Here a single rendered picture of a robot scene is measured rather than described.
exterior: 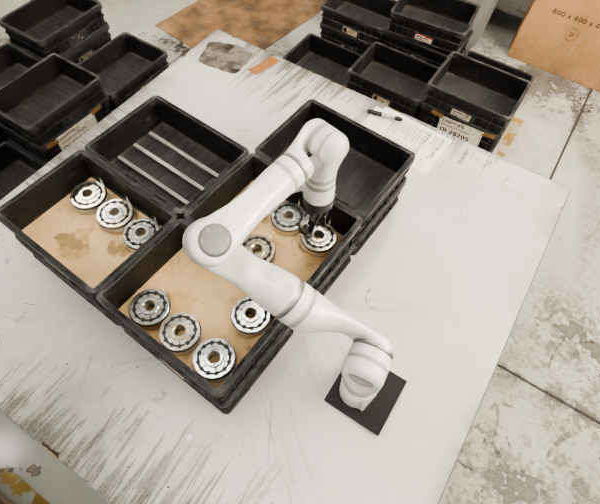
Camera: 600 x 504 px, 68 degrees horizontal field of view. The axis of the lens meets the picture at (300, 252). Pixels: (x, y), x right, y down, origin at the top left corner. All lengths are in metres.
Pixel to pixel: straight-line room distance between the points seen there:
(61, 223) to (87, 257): 0.15
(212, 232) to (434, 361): 0.80
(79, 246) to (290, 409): 0.74
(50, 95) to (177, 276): 1.39
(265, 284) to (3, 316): 0.90
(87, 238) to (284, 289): 0.72
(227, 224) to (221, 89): 1.19
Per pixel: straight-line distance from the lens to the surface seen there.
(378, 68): 2.63
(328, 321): 0.90
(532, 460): 2.18
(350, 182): 1.45
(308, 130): 0.93
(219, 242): 0.80
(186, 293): 1.25
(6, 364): 1.49
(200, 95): 1.93
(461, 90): 2.44
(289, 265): 1.26
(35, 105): 2.43
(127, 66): 2.68
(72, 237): 1.43
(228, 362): 1.13
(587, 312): 2.55
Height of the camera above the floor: 1.93
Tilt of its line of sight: 59 degrees down
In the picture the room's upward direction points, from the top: 4 degrees clockwise
